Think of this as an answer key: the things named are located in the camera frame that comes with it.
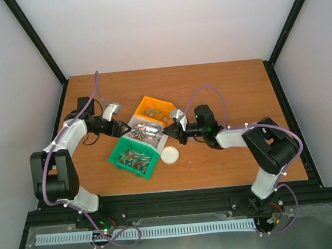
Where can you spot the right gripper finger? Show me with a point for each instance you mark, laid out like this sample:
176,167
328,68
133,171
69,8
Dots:
172,133
172,127

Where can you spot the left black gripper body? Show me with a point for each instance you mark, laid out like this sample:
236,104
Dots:
111,131

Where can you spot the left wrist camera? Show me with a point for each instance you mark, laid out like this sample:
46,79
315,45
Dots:
111,109

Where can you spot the black aluminium rail base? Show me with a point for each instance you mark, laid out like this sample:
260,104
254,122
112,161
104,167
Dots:
236,201

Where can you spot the light blue cable duct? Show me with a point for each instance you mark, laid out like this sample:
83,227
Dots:
154,232

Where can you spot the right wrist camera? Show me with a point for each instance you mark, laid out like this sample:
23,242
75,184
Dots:
179,117

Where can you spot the white candy bin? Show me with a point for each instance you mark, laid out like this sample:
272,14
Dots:
155,143

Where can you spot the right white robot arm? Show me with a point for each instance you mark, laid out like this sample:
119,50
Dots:
273,147

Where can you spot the white jar lid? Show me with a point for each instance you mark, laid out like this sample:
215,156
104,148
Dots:
169,155

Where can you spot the black frame post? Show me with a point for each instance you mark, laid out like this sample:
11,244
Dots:
22,19
286,29

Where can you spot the metal scoop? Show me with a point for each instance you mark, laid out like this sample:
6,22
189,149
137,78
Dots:
152,130

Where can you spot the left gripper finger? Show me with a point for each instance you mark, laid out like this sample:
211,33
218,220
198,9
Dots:
124,130
123,124

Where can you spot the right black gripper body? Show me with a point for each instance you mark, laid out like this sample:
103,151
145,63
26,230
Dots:
183,139

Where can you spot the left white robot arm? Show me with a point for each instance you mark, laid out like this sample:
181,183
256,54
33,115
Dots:
55,180

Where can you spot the right black frame post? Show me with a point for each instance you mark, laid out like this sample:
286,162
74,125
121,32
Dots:
286,29

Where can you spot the green candy bin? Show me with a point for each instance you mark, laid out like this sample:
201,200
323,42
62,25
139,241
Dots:
135,157

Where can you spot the metal front plate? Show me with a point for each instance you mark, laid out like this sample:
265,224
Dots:
308,227

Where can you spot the orange candy bin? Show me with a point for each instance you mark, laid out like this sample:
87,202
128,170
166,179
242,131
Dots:
155,110

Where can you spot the left black frame post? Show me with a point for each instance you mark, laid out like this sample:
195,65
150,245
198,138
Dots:
22,19

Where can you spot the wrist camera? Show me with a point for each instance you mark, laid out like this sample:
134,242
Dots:
111,109
179,117

